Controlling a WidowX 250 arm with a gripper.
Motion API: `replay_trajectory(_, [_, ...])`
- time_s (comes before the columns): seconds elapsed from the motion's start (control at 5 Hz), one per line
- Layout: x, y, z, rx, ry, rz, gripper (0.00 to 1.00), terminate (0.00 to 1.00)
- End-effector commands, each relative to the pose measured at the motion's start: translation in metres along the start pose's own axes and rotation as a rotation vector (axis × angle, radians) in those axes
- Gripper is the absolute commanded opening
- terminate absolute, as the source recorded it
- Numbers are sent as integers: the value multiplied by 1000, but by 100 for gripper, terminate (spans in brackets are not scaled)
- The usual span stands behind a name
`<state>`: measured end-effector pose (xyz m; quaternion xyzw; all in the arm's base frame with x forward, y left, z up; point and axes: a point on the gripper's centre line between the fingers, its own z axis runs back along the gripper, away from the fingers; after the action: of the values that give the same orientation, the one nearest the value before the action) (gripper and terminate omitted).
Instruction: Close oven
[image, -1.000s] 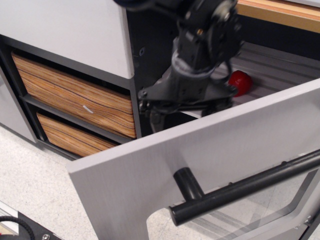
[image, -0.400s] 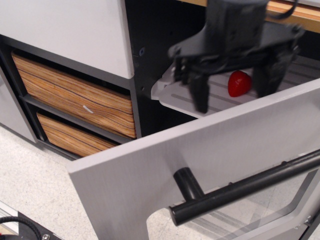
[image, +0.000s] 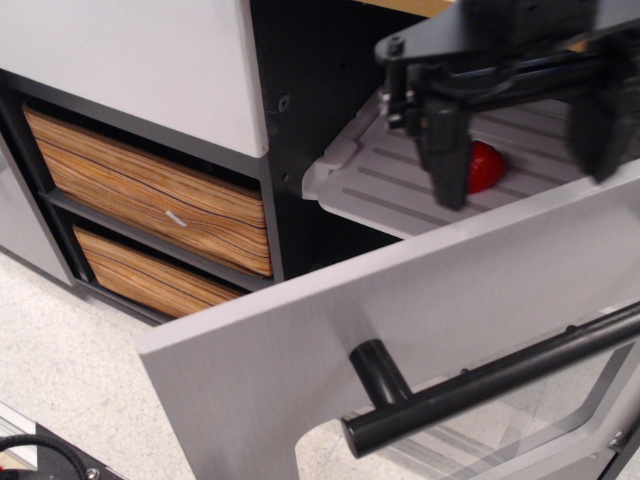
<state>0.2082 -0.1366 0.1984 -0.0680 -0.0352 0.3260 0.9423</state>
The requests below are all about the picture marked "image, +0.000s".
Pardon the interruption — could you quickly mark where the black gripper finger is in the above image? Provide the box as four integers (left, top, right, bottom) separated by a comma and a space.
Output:
415, 98, 471, 211
567, 75, 639, 183

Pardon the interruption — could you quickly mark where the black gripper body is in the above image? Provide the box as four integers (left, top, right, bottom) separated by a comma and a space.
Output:
374, 1, 639, 131

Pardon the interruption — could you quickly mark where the black oven door handle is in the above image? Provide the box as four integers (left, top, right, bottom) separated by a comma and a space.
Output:
341, 303, 639, 459

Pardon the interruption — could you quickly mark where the grey toy oven door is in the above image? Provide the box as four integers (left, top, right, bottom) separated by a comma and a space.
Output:
136, 162, 639, 479

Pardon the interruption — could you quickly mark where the white oven rack tray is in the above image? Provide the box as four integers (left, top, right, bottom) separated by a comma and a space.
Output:
302, 96, 599, 239

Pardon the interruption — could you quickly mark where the red toy strawberry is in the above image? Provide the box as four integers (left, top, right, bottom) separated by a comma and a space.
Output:
467, 141, 507, 194

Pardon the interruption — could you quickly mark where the wooden countertop edge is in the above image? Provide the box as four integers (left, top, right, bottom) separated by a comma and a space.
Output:
359, 0, 455, 17

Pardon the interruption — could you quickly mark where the upper wood-grain storage bin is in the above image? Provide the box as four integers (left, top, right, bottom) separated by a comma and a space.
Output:
23, 105, 273, 278

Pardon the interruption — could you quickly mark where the wood-grain storage bin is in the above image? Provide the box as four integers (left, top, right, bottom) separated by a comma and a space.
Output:
74, 225, 244, 318
23, 105, 273, 278

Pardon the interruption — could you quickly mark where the grey toy kitchen cabinet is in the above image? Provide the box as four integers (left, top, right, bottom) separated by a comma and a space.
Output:
0, 0, 301, 326

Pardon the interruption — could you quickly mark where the lower wood-grain storage bin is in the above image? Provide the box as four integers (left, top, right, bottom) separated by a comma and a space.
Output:
74, 225, 244, 318

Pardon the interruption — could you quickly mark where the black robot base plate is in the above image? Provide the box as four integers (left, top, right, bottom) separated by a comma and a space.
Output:
32, 422, 126, 480

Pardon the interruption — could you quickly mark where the black braided cable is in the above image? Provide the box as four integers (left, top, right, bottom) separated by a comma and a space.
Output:
0, 432, 86, 480

